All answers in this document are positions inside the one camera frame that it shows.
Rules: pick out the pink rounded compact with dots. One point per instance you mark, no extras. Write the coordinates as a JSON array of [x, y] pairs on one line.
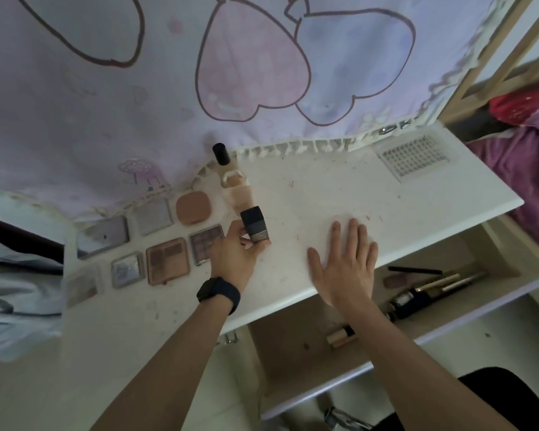
[[193, 208]]

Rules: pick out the dark eyeshadow palette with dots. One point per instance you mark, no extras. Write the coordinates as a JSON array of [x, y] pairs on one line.
[[202, 244]]

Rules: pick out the black smartwatch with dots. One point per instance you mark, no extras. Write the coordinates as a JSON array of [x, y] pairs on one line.
[[218, 291]]

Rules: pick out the red floral pillow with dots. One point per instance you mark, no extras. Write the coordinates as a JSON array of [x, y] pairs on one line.
[[521, 107]]

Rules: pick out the clear square palette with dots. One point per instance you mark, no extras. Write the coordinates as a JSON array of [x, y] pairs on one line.
[[83, 288]]

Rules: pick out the brown blush palette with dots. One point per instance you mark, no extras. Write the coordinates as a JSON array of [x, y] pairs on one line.
[[167, 261]]

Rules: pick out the purple bed sheet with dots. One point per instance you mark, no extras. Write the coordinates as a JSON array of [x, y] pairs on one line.
[[530, 184]]

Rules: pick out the person's left forearm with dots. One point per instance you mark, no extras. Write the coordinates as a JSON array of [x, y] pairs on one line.
[[161, 377]]

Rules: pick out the black office chair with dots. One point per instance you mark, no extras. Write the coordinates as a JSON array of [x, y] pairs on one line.
[[521, 408]]

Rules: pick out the large grey square palette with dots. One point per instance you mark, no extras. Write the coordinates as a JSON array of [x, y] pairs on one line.
[[103, 236]]

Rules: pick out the person's right hand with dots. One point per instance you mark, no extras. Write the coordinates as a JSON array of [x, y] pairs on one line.
[[346, 278]]

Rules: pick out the dark square foundation bottle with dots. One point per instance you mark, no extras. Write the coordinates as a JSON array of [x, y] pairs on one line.
[[255, 222]]

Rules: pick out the person's right forearm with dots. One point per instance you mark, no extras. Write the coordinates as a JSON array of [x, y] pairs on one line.
[[408, 368]]

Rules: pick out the white dressing table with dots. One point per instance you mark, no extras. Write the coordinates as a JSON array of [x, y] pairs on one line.
[[319, 192]]

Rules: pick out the silver oval metal fitting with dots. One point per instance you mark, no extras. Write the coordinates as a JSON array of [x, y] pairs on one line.
[[388, 130]]

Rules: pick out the white hanging garment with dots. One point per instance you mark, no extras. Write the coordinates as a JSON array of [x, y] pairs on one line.
[[18, 300]]

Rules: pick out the silver square palette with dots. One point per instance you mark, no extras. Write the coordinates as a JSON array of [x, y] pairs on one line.
[[128, 270]]

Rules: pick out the purple drawer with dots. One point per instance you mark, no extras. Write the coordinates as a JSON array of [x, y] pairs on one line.
[[296, 336]]

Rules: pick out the small grey square palette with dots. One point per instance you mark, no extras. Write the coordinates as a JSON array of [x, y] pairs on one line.
[[152, 216]]

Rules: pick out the person's left hand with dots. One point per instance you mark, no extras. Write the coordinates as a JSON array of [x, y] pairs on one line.
[[231, 260]]

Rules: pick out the pink cartoon cloth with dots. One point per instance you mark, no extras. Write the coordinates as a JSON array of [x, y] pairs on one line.
[[117, 107]]

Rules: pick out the foundation bottle black cap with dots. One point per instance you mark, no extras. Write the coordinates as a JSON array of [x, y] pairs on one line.
[[221, 153]]

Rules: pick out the dark red wooden door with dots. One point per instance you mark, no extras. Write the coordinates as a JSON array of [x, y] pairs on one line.
[[9, 228]]

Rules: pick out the peach pump bottle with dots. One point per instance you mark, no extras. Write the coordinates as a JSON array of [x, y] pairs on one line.
[[240, 195]]

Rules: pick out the false eyelash tray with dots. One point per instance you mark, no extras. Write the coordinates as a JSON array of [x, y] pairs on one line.
[[411, 156]]

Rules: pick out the beige tube black cap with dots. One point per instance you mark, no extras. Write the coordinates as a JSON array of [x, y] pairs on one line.
[[339, 338]]

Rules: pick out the wooden bed frame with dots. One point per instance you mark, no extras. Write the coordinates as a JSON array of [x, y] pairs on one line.
[[483, 71]]

